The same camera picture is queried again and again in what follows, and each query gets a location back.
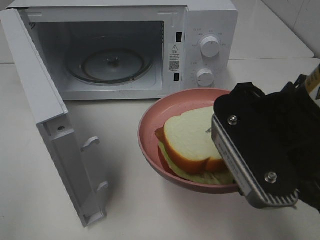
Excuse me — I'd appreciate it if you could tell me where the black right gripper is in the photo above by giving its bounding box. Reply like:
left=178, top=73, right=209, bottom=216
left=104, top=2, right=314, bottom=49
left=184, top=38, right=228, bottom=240
left=229, top=82, right=320, bottom=211

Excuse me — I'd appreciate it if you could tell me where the white microwave knob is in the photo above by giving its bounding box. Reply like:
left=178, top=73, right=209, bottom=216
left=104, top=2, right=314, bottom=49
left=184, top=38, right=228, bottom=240
left=196, top=68, right=215, bottom=88
left=200, top=35, right=220, bottom=58

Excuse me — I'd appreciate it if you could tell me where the toy sandwich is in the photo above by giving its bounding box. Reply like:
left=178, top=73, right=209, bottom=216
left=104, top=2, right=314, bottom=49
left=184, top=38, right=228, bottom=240
left=155, top=106, right=234, bottom=185

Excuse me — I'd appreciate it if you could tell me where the pink round plate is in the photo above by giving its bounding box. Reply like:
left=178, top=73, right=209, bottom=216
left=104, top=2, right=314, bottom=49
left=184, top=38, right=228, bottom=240
left=137, top=88, right=239, bottom=194

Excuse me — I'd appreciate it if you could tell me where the white microwave door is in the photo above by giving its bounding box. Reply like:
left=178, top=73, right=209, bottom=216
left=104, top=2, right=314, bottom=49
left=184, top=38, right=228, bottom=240
left=0, top=9, right=109, bottom=227

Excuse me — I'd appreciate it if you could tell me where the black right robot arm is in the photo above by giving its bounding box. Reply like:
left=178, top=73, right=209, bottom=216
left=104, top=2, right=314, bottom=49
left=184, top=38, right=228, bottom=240
left=228, top=68, right=320, bottom=209

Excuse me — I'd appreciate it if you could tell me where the white warning label sticker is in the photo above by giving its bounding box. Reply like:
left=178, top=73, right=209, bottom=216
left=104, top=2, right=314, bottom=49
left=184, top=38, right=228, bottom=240
left=167, top=42, right=183, bottom=73

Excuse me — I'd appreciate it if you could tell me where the glass microwave turntable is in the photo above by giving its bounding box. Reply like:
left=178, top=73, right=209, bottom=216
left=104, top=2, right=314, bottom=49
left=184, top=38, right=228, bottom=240
left=65, top=47, right=153, bottom=86

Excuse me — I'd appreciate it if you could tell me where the white microwave oven body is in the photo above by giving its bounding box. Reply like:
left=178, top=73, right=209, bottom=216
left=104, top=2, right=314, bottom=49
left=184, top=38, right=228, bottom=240
left=6, top=0, right=238, bottom=101

